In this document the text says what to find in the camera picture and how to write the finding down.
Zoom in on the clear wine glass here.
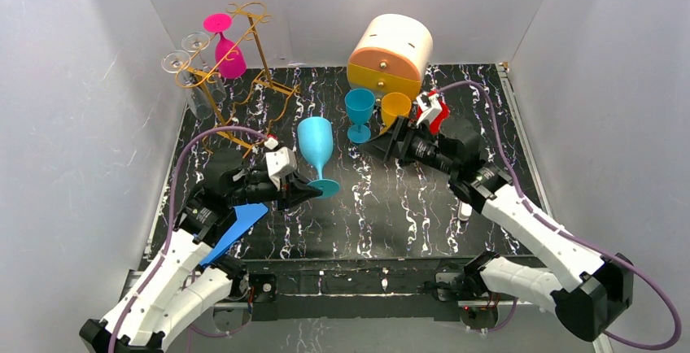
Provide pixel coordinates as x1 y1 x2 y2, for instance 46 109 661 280
161 50 212 120
181 32 227 104

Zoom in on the front clear wine glass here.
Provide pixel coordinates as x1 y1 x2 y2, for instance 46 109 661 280
161 50 212 120

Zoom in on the gold wire glass rack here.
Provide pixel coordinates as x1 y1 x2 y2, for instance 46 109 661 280
173 2 299 133

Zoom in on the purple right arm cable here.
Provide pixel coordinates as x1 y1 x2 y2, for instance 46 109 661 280
434 81 683 351

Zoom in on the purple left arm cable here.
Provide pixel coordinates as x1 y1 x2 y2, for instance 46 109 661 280
107 125 278 353

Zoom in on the white oblong remote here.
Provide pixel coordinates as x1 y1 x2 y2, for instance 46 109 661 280
457 203 473 221

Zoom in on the magenta plastic wine glass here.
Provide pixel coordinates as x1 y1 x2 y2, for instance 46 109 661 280
203 13 247 79

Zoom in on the teal wine glass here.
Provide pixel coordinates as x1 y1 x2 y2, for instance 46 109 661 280
344 88 375 144
297 116 340 198

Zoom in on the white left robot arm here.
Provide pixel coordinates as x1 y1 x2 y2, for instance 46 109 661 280
79 147 325 352

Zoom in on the yellow plastic wine glass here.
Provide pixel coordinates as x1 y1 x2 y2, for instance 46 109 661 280
379 92 412 134

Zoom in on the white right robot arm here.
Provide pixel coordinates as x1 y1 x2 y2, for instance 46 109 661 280
360 117 633 342

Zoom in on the blue flat card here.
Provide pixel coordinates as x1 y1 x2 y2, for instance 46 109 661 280
199 203 269 268

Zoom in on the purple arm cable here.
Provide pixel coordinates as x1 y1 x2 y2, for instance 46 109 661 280
434 81 683 351
107 125 278 353

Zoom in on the red plastic wine glass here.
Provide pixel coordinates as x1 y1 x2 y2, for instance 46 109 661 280
415 90 450 135

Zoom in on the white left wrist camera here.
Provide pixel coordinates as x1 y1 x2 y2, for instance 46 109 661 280
264 135 297 190

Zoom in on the rear clear wine glass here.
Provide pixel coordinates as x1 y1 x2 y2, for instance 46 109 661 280
181 32 227 104

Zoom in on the round pastel drawer cabinet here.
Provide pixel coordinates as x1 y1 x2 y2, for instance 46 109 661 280
347 14 433 100

